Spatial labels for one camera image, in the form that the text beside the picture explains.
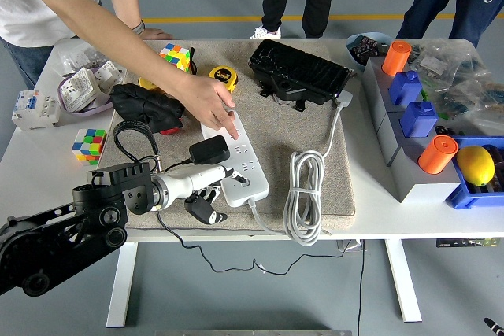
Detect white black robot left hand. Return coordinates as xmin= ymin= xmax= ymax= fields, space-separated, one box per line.
xmin=163 ymin=164 xmax=250 ymax=226

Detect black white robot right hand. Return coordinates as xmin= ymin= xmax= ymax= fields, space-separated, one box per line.
xmin=483 ymin=316 xmax=504 ymax=336

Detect person's left hand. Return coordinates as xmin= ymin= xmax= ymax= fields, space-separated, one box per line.
xmin=140 ymin=27 xmax=174 ymax=41

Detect person's right hand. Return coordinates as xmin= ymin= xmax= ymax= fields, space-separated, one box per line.
xmin=172 ymin=74 xmax=241 ymax=141

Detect black plug adapter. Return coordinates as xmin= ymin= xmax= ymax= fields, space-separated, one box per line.
xmin=188 ymin=135 xmax=232 ymax=166

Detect thin black adapter cord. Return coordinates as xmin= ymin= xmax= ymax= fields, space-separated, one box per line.
xmin=155 ymin=157 xmax=355 ymax=277

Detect white power strip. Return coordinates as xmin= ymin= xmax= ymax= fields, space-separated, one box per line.
xmin=200 ymin=110 xmax=270 ymax=208

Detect large Rubik's cube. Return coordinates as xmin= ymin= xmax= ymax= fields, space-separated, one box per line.
xmin=159 ymin=42 xmax=192 ymax=74

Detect yellow tape measure round label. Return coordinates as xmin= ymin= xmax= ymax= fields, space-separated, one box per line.
xmin=207 ymin=65 xmax=240 ymax=95

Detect yellow tape measure black clip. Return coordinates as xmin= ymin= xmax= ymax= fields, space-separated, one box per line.
xmin=137 ymin=75 xmax=166 ymax=95

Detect black cloth bag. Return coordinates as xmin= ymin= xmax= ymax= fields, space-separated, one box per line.
xmin=109 ymin=83 xmax=186 ymax=135

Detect grey-brown mat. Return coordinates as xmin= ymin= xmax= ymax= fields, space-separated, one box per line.
xmin=85 ymin=39 xmax=358 ymax=233

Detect clear bag of parts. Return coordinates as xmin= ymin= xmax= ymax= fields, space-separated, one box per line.
xmin=58 ymin=46 xmax=119 ymax=77

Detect black table control panel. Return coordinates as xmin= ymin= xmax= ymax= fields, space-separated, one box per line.
xmin=435 ymin=237 xmax=498 ymax=249

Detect lavender bowl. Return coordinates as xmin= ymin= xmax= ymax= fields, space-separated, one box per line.
xmin=57 ymin=72 xmax=115 ymax=116

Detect black ribbed device case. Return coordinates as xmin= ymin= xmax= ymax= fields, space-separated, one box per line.
xmin=247 ymin=39 xmax=354 ymax=112

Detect white table leg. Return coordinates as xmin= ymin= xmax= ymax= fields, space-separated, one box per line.
xmin=384 ymin=239 xmax=423 ymax=323
xmin=105 ymin=241 xmax=139 ymax=328

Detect small Rubik's cube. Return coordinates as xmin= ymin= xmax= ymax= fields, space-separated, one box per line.
xmin=71 ymin=128 xmax=108 ymax=164

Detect blue storage bin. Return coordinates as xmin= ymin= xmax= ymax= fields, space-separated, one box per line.
xmin=444 ymin=135 xmax=504 ymax=210

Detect white circuit breaker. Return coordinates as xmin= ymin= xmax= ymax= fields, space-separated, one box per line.
xmin=10 ymin=90 xmax=61 ymax=132

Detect light blue bowl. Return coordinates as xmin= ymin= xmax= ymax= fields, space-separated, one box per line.
xmin=345 ymin=31 xmax=395 ymax=69

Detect yellow lemon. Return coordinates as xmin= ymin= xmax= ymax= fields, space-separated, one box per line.
xmin=456 ymin=146 xmax=495 ymax=187

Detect grey block holder box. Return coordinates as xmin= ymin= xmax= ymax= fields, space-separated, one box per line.
xmin=361 ymin=55 xmax=461 ymax=204

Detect dark circuit boards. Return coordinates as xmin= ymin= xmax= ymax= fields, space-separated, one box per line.
xmin=349 ymin=35 xmax=391 ymax=58

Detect orange cylinder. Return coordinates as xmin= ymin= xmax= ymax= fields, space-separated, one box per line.
xmin=417 ymin=135 xmax=459 ymax=175
xmin=381 ymin=39 xmax=413 ymax=76

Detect blue plastic block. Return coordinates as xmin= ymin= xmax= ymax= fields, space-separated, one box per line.
xmin=399 ymin=101 xmax=439 ymax=139
xmin=388 ymin=70 xmax=424 ymax=107

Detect clear bag of components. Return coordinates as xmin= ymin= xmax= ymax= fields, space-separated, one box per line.
xmin=409 ymin=38 xmax=493 ymax=91
xmin=428 ymin=76 xmax=504 ymax=136

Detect white wall socket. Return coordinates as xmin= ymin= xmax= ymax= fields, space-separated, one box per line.
xmin=93 ymin=59 xmax=124 ymax=91
xmin=61 ymin=67 xmax=99 ymax=112

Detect white power strip cable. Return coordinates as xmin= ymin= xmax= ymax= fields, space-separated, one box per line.
xmin=247 ymin=90 xmax=354 ymax=249

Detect hanging black cable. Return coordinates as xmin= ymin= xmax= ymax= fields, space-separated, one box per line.
xmin=356 ymin=239 xmax=367 ymax=336

